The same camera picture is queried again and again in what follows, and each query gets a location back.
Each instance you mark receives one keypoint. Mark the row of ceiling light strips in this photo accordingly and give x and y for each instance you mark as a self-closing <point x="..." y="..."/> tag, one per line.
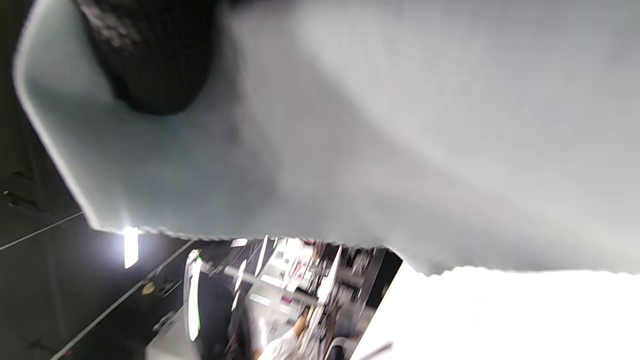
<point x="131" y="247"/>

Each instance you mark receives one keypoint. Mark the light blue cleaning cloth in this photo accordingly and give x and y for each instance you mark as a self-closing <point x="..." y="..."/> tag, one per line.
<point x="400" y="125"/>

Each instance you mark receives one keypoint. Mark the person's right hand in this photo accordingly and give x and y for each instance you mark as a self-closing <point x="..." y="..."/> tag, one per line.
<point x="150" y="50"/>

